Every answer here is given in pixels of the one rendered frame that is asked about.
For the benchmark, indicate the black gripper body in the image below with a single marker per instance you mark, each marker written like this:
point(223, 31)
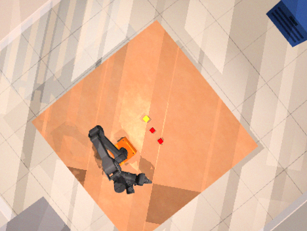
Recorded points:
point(138, 179)

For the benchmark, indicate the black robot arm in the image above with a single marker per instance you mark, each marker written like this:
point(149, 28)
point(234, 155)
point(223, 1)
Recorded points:
point(111, 165)

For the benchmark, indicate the yellow cube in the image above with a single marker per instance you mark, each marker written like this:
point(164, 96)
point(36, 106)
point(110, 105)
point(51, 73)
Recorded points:
point(146, 118)

